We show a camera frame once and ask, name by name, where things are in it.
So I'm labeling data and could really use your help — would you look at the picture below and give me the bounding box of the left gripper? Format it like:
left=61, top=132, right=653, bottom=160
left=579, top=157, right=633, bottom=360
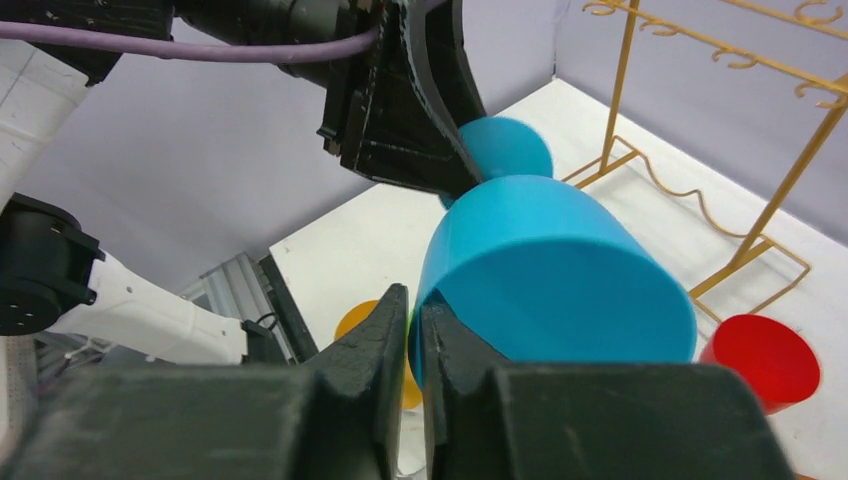
left=175, top=0, right=486, bottom=196

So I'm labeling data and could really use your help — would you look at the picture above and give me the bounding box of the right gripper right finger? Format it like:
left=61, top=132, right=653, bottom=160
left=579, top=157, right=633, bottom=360
left=419, top=301, right=794, bottom=479

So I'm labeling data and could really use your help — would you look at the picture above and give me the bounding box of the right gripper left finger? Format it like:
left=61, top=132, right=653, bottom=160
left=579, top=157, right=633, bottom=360
left=1, top=284, right=408, bottom=479

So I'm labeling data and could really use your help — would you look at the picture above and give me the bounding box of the aluminium table frame rail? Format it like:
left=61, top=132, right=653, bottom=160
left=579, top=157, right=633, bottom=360
left=181, top=253, right=318, bottom=365

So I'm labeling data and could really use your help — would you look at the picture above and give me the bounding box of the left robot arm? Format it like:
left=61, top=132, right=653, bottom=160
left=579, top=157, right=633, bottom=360
left=1, top=1, right=485, bottom=365

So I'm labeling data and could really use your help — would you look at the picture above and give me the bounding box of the orange plastic goblet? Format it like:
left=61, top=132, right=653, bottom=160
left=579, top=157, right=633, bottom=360
left=334, top=299, right=423, bottom=410

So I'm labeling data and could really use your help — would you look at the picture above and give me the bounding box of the red plastic goblet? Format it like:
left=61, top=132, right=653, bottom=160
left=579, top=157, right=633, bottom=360
left=699, top=314, right=822, bottom=415

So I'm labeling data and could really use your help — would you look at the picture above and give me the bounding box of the tall gold wire glass rack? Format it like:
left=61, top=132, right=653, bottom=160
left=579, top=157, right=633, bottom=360
left=556, top=1, right=847, bottom=324

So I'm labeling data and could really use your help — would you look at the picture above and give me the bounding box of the blue plastic goblet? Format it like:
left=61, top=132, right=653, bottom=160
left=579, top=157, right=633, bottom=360
left=408, top=116, right=696, bottom=383

